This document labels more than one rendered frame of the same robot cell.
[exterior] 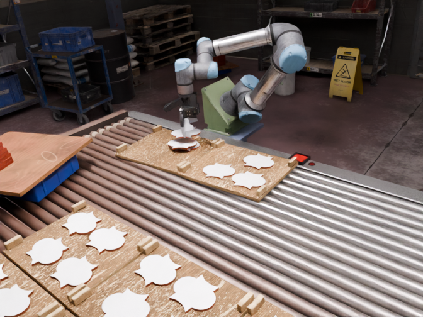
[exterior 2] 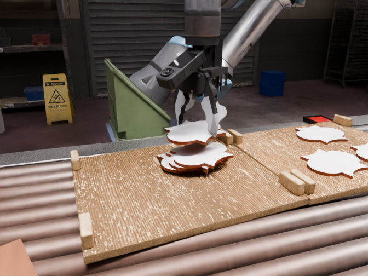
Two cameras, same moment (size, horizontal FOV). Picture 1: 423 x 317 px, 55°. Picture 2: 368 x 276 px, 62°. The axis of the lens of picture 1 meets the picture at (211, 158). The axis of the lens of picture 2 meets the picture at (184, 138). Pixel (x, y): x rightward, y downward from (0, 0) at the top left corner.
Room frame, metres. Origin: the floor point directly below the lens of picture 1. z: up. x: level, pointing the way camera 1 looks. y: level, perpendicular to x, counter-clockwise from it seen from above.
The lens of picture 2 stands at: (1.53, 0.70, 1.25)
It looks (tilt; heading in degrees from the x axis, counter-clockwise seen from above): 21 degrees down; 301
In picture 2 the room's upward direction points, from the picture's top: straight up
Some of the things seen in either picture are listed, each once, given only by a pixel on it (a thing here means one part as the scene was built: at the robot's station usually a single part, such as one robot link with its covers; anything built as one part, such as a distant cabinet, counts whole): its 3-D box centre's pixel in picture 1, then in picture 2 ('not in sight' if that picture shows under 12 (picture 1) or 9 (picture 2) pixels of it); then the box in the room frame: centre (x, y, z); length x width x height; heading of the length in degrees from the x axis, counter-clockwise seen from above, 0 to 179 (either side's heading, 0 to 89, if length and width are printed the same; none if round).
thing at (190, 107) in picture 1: (188, 104); (203, 66); (1.85, 0.09, 1.15); 0.09 x 0.08 x 0.12; 77
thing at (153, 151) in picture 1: (169, 149); (175, 179); (1.85, 0.21, 0.93); 0.41 x 0.35 x 0.02; 53
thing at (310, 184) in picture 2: (185, 166); (301, 181); (1.61, 0.12, 0.95); 0.06 x 0.02 x 0.03; 142
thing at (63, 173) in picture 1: (30, 171); not in sight; (1.64, 0.82, 0.97); 0.31 x 0.31 x 0.10; 70
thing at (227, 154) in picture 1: (238, 168); (325, 151); (1.59, -0.12, 0.93); 0.41 x 0.35 x 0.02; 52
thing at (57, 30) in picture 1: (67, 39); not in sight; (4.90, 1.55, 0.96); 0.50 x 0.38 x 0.21; 66
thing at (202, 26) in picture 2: (185, 88); (201, 27); (1.85, 0.09, 1.23); 0.08 x 0.08 x 0.05
